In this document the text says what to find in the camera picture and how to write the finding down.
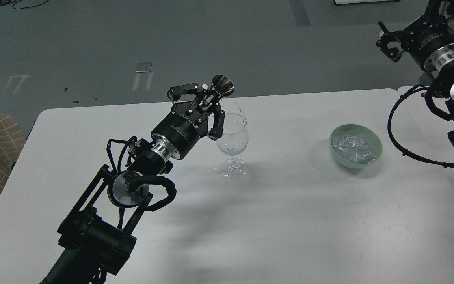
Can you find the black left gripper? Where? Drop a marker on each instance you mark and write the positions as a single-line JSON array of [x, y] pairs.
[[186, 123]]

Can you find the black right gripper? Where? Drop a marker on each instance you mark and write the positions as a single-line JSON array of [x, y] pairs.
[[429, 40]]

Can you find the steel double jigger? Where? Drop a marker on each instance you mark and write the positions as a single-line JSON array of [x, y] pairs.
[[220, 87]]

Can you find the clear ice cubes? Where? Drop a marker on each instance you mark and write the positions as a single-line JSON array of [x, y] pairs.
[[354, 149]]

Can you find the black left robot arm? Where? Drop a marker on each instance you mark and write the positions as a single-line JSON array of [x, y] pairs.
[[97, 234]]

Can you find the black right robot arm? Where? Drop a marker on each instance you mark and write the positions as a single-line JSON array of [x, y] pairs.
[[439, 98]]

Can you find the clear wine glass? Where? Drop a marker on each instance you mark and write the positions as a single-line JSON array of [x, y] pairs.
[[234, 141]]

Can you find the white board on floor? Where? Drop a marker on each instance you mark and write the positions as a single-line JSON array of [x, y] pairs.
[[351, 2]]

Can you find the green bowl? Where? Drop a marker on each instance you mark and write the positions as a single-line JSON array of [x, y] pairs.
[[354, 129]]

